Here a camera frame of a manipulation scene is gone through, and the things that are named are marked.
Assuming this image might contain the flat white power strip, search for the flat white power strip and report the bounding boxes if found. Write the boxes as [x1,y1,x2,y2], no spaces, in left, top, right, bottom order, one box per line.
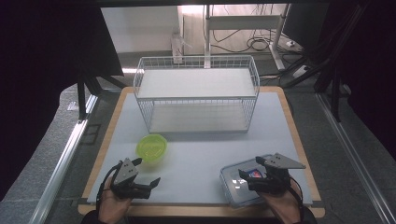
[292,64,311,79]

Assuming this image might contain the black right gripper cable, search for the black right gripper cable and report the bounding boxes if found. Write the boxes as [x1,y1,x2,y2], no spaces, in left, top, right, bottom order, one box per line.
[289,175,305,214]

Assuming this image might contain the clear rectangular lidded container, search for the clear rectangular lidded container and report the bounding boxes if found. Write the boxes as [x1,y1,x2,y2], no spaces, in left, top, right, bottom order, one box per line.
[219,154,283,209]

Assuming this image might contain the black floor cables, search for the black floor cables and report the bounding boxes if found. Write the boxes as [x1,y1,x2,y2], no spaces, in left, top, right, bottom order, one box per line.
[210,28,283,54]

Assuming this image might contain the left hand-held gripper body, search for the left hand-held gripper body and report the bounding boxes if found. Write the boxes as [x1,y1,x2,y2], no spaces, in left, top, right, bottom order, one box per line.
[108,157,153,200]

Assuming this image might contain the upright white power strip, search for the upright white power strip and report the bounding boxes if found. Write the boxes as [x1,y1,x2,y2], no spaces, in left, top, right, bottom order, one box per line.
[170,26,185,65]

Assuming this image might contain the black curtain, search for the black curtain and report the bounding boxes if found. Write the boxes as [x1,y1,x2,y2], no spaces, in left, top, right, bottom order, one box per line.
[0,0,125,202]
[325,0,396,153]

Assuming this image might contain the aluminium rail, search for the aluminium rail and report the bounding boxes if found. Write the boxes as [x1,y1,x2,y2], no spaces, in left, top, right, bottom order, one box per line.
[29,92,100,224]
[315,92,396,224]

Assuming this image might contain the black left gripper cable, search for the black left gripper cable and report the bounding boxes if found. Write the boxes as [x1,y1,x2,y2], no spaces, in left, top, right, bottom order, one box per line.
[95,160,124,213]

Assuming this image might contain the round container with green lid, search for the round container with green lid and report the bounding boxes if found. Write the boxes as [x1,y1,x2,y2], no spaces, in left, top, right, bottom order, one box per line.
[134,133,169,164]

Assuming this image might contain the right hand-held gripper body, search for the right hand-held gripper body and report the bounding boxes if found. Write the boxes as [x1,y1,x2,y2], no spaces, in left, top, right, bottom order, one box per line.
[247,152,307,196]

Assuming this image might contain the person's right hand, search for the person's right hand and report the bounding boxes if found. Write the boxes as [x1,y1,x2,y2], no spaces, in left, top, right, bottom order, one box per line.
[259,181,302,224]

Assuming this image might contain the black metal stand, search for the black metal stand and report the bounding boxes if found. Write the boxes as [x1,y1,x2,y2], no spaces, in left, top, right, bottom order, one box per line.
[313,60,347,123]
[76,66,127,121]

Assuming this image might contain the white desk frame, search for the white desk frame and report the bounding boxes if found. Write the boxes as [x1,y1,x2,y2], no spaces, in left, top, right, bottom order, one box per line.
[204,4,291,71]

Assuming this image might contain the person's left hand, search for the person's left hand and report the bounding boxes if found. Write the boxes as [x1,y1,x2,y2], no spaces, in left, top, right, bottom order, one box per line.
[97,180,134,224]

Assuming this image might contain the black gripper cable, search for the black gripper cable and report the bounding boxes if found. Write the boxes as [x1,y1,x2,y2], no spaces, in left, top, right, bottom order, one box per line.
[95,160,124,213]
[289,175,305,214]

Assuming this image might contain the dark monitor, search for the dark monitor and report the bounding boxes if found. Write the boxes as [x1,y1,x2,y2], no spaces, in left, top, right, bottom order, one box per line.
[281,3,332,51]

